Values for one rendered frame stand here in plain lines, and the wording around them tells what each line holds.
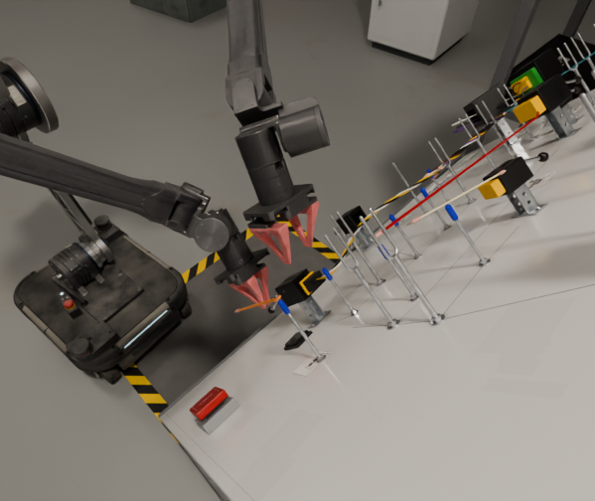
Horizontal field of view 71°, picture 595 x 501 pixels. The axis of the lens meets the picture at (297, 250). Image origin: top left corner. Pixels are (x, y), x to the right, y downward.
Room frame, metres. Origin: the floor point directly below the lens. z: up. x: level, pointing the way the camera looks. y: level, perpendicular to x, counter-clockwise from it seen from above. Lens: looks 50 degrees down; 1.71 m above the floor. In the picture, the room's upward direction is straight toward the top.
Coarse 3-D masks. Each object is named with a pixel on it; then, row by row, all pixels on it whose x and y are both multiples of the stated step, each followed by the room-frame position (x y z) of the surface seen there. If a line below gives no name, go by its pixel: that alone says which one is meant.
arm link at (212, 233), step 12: (192, 192) 0.56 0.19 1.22; (204, 204) 0.54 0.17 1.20; (204, 216) 0.50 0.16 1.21; (216, 216) 0.50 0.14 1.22; (192, 228) 0.46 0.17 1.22; (204, 228) 0.46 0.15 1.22; (216, 228) 0.47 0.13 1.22; (228, 228) 0.48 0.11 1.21; (204, 240) 0.45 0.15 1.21; (216, 240) 0.45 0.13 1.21
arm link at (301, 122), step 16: (240, 80) 0.57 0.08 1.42; (240, 96) 0.54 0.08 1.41; (256, 96) 0.54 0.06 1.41; (240, 112) 0.52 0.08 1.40; (256, 112) 0.52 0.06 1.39; (272, 112) 0.53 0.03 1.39; (288, 112) 0.52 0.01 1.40; (304, 112) 0.50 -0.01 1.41; (320, 112) 0.51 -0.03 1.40; (288, 128) 0.49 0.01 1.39; (304, 128) 0.48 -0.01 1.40; (320, 128) 0.48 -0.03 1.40; (288, 144) 0.48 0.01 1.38; (304, 144) 0.48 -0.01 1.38; (320, 144) 0.48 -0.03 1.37
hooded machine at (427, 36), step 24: (384, 0) 3.82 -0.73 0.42; (408, 0) 3.69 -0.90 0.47; (432, 0) 3.56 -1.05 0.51; (456, 0) 3.62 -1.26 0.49; (384, 24) 3.80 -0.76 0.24; (408, 24) 3.66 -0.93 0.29; (432, 24) 3.54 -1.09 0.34; (456, 24) 3.74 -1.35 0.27; (384, 48) 3.83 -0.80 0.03; (408, 48) 3.64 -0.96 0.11; (432, 48) 3.51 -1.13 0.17
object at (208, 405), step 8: (216, 392) 0.23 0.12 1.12; (224, 392) 0.23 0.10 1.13; (200, 400) 0.23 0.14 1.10; (208, 400) 0.22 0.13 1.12; (216, 400) 0.22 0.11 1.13; (192, 408) 0.22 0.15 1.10; (200, 408) 0.21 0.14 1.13; (208, 408) 0.21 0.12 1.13; (216, 408) 0.21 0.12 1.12; (200, 416) 0.20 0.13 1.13; (208, 416) 0.20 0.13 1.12
